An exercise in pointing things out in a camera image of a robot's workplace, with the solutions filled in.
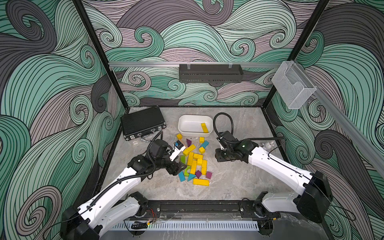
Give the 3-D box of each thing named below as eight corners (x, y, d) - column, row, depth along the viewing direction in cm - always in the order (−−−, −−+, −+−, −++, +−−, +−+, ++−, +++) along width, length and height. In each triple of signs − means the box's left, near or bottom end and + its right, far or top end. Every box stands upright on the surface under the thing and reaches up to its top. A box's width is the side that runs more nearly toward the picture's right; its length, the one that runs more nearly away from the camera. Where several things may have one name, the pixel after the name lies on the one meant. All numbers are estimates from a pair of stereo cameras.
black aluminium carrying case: (127, 142, 100) (124, 138, 95) (122, 120, 113) (119, 115, 109) (167, 129, 108) (166, 124, 103) (158, 109, 121) (157, 104, 116)
